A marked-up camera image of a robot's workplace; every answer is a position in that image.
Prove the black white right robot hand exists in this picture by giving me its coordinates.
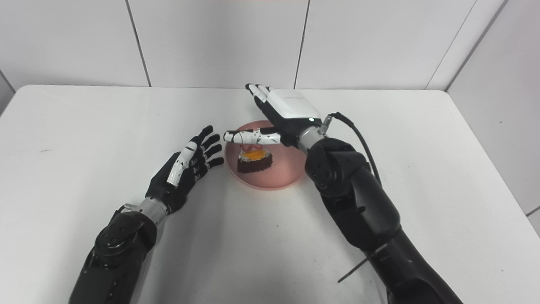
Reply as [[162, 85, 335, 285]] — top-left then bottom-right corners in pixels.
[[224, 83, 323, 148]]

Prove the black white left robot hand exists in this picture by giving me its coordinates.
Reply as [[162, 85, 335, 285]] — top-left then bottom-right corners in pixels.
[[146, 125, 225, 216]]

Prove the pink round plate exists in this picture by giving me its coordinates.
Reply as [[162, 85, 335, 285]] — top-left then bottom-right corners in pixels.
[[224, 120, 308, 190]]

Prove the chocolate cake slice with fruit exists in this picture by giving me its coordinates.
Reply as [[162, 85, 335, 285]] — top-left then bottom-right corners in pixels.
[[237, 144, 273, 174]]

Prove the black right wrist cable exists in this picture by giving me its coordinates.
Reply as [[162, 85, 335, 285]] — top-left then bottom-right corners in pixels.
[[319, 112, 383, 187]]

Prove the black cable tie tail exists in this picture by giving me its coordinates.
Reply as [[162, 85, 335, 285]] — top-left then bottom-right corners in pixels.
[[337, 244, 389, 283]]

